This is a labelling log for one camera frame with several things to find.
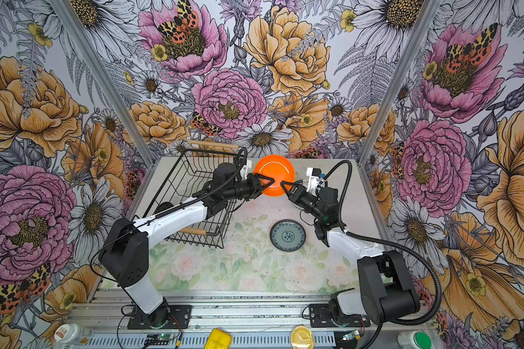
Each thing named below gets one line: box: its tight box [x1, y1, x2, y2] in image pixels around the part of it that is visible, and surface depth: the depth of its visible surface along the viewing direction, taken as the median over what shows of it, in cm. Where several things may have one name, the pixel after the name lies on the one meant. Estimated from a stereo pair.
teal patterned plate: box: [269, 218, 307, 253], surface depth 94 cm
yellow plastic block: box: [203, 327, 233, 349], surface depth 71 cm
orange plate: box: [253, 154, 297, 198], surface depth 81 cm
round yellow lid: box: [290, 325, 316, 349], surface depth 72 cm
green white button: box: [397, 330, 434, 349], surface depth 64 cm
